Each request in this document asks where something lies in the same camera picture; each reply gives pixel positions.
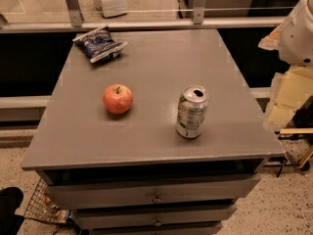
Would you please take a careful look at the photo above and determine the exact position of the silver green 7up can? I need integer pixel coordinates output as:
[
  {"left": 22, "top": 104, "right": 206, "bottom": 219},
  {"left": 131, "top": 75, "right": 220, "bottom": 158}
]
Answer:
[{"left": 176, "top": 85, "right": 209, "bottom": 138}]

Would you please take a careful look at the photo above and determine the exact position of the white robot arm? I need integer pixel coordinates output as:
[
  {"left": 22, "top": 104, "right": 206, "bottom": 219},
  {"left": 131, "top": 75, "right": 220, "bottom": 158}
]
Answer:
[{"left": 279, "top": 0, "right": 313, "bottom": 67}]

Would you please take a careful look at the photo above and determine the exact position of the blue chip bag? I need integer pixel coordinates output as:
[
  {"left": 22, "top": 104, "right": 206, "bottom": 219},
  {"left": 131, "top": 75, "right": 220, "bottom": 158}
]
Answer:
[{"left": 72, "top": 26, "right": 127, "bottom": 64}]

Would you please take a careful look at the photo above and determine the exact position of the grey drawer cabinet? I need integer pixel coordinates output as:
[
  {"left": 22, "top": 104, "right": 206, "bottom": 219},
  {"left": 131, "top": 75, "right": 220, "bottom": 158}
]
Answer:
[{"left": 22, "top": 29, "right": 284, "bottom": 235}]

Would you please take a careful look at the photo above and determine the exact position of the red apple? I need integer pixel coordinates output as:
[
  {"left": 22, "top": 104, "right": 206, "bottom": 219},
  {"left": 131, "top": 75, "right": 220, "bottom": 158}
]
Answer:
[{"left": 103, "top": 84, "right": 133, "bottom": 115}]

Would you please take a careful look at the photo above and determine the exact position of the round metal drawer knob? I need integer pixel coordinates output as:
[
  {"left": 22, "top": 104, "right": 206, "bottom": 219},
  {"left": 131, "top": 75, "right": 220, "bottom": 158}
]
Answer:
[{"left": 153, "top": 193, "right": 162, "bottom": 204}]

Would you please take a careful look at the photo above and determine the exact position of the lower metal drawer knob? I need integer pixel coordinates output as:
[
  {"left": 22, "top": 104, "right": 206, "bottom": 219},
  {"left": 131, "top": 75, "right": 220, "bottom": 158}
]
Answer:
[{"left": 154, "top": 219, "right": 162, "bottom": 227}]

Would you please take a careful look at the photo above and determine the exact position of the black object at corner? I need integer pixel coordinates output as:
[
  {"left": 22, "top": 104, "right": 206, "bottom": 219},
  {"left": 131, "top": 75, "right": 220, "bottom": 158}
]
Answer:
[{"left": 0, "top": 187, "right": 24, "bottom": 235}]

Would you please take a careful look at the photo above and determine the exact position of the metal window frame rail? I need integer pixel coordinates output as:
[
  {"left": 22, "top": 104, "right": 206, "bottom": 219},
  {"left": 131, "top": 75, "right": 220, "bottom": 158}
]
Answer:
[{"left": 0, "top": 0, "right": 285, "bottom": 33}]

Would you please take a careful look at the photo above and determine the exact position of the wire mesh basket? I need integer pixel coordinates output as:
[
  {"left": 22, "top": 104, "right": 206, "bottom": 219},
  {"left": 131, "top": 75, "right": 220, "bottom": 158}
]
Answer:
[{"left": 24, "top": 179, "right": 69, "bottom": 224}]

